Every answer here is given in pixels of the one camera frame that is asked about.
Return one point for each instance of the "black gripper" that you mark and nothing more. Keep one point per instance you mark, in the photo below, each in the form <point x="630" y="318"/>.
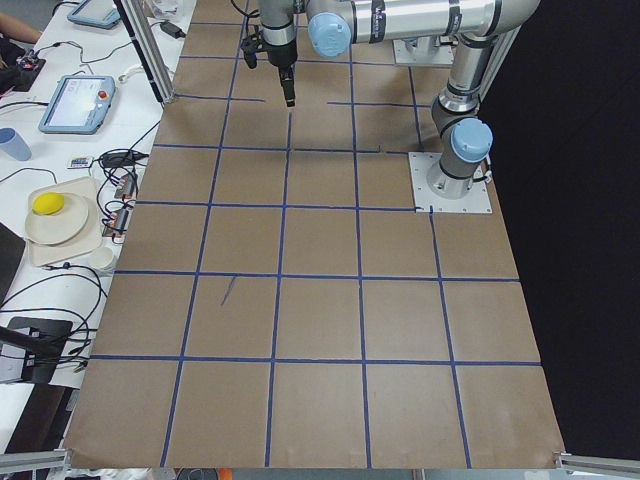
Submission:
<point x="281" y="55"/>

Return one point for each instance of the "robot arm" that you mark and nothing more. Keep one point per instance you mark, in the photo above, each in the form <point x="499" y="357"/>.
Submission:
<point x="458" y="34"/>

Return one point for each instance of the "black power adapter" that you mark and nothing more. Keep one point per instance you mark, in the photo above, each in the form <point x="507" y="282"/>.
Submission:
<point x="172" y="30"/>

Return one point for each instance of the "blue teach pendant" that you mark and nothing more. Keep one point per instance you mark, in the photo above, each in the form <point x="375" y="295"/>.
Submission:
<point x="101" y="14"/>
<point x="79" y="105"/>

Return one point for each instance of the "white paper cup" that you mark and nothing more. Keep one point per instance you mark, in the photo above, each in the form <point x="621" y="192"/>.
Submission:
<point x="103" y="260"/>

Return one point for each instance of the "yellow sponge ball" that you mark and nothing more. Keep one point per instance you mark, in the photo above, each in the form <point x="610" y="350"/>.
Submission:
<point x="48" y="203"/>

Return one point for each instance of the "beige round plate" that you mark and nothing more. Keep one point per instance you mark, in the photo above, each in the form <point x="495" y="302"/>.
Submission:
<point x="60" y="227"/>

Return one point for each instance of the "light blue cup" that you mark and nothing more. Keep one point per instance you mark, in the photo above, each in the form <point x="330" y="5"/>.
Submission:
<point x="12" y="143"/>

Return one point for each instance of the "beige square tray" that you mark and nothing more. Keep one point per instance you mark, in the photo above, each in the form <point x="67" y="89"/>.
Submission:
<point x="87" y="240"/>

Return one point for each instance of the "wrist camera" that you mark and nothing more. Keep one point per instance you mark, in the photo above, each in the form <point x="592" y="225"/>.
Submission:
<point x="251" y="46"/>

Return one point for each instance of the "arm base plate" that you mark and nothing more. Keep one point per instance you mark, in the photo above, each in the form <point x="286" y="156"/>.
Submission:
<point x="435" y="52"/>
<point x="436" y="192"/>

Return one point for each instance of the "aluminium frame post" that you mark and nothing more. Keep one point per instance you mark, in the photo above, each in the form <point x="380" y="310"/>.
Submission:
<point x="140" y="33"/>

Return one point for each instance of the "black camera stand base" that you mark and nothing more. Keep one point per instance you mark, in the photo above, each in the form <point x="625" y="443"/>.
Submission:
<point x="31" y="349"/>

